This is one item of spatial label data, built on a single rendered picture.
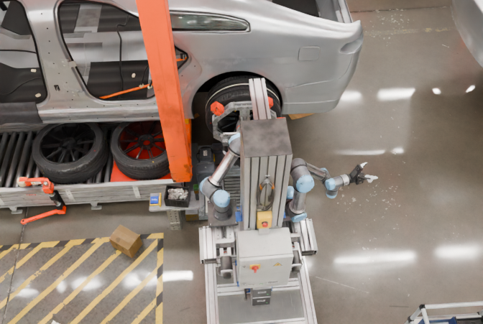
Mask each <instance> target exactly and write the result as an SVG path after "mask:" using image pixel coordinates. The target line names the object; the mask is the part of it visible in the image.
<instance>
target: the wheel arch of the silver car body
mask: <svg viewBox="0 0 483 324"><path fill-rule="evenodd" d="M228 72H231V74H232V77H233V76H237V75H238V76H239V75H253V76H256V77H259V78H264V79H265V80H267V81H268V82H270V83H271V84H272V85H273V86H274V87H275V88H276V90H277V92H278V95H279V99H280V108H281V113H282V112H283V109H284V100H283V97H282V93H281V91H280V89H279V88H278V87H277V86H276V84H275V83H274V82H272V81H271V80H270V79H269V78H267V77H265V76H263V75H261V74H259V73H255V72H251V71H246V70H233V71H228ZM226 73H227V72H225V73H220V74H218V82H220V81H222V80H224V79H226V77H225V74H226ZM216 77H217V75H215V76H213V77H212V78H209V79H208V80H207V81H205V82H204V83H203V84H202V85H200V87H199V88H198V89H197V90H196V92H195V93H194V95H193V98H192V101H191V104H190V112H191V116H192V118H193V119H194V96H195V94H196V93H198V92H209V91H210V90H211V88H212V87H213V86H214V85H216V84H217V81H216Z"/></svg>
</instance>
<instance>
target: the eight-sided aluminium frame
mask: <svg viewBox="0 0 483 324"><path fill-rule="evenodd" d="M240 110H252V102H251V101H242V102H231V103H228V105H226V106H224V113H222V114H221V115H220V116H217V115H216V114H214V115H213V116H212V124H213V137H214V138H215V139H217V140H219V141H220V142H222V139H220V134H222V133H221V132H219V131H218V124H217V122H218V121H220V120H221V119H222V118H223V117H225V116H226V115H228V114H230V113H231V112H232V111H240ZM270 115H271V119H276V118H277V116H276V113H275V112H274V111H273V110H271V109H270Z"/></svg>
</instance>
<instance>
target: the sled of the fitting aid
mask: <svg viewBox="0 0 483 324"><path fill-rule="evenodd" d="M212 150H213V163H214V164H215V166H216V169H217V167H218V166H219V165H220V163H221V161H222V159H223V154H222V143H212ZM238 175H240V168H231V169H230V170H229V172H228V173H227V175H226V176H238Z"/></svg>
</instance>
